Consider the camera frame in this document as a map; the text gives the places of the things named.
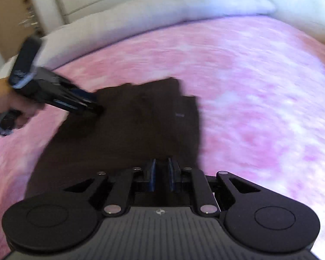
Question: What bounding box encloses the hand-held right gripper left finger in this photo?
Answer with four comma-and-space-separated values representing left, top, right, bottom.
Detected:
62, 158, 157, 217

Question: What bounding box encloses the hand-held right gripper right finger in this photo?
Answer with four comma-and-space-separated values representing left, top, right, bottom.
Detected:
166, 157, 262, 217

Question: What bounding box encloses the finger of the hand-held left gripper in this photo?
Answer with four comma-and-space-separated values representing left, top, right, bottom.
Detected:
66, 86, 99, 104
52, 97, 104, 116

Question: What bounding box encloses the dark grey garment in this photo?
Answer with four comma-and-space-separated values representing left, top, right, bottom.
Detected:
26, 77, 205, 209

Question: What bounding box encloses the person's left hand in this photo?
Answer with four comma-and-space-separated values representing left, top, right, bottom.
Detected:
0, 80, 43, 129

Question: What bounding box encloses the brown wooden door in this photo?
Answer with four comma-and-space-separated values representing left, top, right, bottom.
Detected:
0, 0, 49, 63

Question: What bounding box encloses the pink floral blanket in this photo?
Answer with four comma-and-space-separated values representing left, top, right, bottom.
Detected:
0, 15, 325, 250

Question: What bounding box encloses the white pillow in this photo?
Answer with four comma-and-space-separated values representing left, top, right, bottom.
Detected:
256, 0, 325, 46

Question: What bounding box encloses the silver door handle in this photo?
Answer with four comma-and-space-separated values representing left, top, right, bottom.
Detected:
18, 5, 41, 30

